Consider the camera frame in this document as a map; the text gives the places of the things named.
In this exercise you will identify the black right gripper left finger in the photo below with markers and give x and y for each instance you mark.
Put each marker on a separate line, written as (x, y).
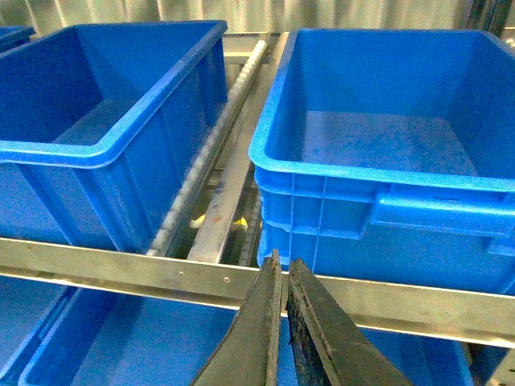
(249, 352)

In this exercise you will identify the white roller track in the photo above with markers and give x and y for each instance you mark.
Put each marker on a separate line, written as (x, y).
(185, 202)

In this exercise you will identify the lower shelf blue bin right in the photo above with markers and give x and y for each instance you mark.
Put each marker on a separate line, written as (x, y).
(29, 309)

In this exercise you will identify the steel shelf front rail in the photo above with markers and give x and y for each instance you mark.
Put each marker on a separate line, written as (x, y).
(443, 313)

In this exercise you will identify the blue bin right of buttons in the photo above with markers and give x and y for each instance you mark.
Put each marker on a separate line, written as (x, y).
(100, 124)

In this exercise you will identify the blue handled bin far right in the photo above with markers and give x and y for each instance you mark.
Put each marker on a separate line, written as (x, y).
(389, 156)

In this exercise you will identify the blue bin with buttons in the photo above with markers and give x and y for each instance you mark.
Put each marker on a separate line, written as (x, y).
(14, 36)

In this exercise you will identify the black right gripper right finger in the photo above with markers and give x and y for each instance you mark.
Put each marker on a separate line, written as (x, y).
(328, 348)

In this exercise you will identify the steel divider rail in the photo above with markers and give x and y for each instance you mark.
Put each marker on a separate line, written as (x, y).
(212, 236)

